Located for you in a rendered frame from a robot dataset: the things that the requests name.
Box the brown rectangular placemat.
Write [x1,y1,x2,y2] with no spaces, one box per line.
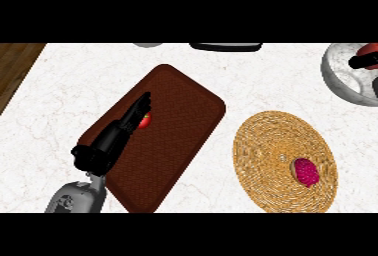
[76,63,227,214]

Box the red bell pepper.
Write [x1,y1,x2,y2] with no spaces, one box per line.
[137,111,153,130]

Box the grey round object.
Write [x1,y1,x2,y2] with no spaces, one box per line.
[131,42,164,49]

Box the red and black object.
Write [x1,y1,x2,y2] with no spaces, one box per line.
[347,42,378,71]

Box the black appliance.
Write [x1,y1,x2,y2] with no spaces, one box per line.
[189,42,264,53]

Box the round woven wicker placemat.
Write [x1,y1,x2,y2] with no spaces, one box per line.
[231,110,339,214]

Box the pink cupcake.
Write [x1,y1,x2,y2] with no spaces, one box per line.
[290,157,321,189]

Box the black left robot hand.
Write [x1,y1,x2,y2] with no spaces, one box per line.
[69,91,153,178]

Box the grey marble bowl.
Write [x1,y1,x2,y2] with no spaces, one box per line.
[320,42,378,108]

